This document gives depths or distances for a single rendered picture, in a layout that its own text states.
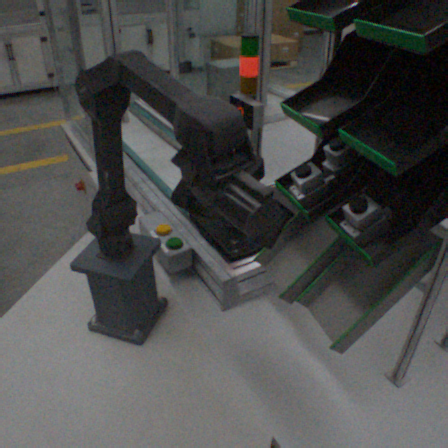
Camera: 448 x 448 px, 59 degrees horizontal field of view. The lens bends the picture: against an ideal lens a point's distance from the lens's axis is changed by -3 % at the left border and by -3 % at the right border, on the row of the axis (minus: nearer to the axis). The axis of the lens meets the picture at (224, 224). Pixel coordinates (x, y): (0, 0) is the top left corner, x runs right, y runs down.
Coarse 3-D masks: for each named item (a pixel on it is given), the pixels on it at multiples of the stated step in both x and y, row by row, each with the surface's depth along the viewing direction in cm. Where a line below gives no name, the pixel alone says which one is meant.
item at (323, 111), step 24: (360, 48) 73; (384, 48) 75; (336, 72) 74; (360, 72) 74; (384, 72) 63; (312, 96) 75; (336, 96) 72; (360, 96) 69; (384, 96) 65; (312, 120) 69; (336, 120) 64
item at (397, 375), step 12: (336, 36) 72; (336, 48) 74; (324, 60) 75; (444, 240) 64; (444, 252) 65; (444, 264) 65; (432, 276) 68; (444, 276) 68; (432, 288) 69; (432, 300) 70; (420, 312) 73; (420, 324) 74; (408, 336) 77; (420, 336) 76; (444, 336) 90; (408, 348) 78; (444, 348) 90; (408, 360) 79; (396, 372) 83; (396, 384) 82
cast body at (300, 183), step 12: (300, 168) 74; (312, 168) 74; (300, 180) 73; (312, 180) 73; (324, 180) 75; (300, 192) 76; (312, 192) 75; (324, 192) 75; (300, 204) 75; (312, 204) 76
